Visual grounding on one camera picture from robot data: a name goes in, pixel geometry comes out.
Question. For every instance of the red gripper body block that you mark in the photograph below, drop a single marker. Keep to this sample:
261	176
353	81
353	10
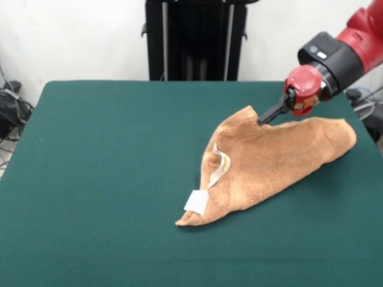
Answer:
305	89

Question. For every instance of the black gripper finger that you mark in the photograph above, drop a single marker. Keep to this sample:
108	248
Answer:
273	112

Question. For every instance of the tan terry towel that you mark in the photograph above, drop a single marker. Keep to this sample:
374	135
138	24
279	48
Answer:
269	161

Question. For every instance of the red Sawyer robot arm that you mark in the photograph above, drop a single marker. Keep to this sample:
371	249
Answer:
344	59

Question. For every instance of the dark green table cloth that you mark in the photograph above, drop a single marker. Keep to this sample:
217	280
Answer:
89	179

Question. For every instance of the black pedestal caster foot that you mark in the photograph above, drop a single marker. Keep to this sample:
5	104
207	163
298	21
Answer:
12	85
353	94

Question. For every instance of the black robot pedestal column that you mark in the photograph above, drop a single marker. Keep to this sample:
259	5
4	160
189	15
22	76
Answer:
194	45

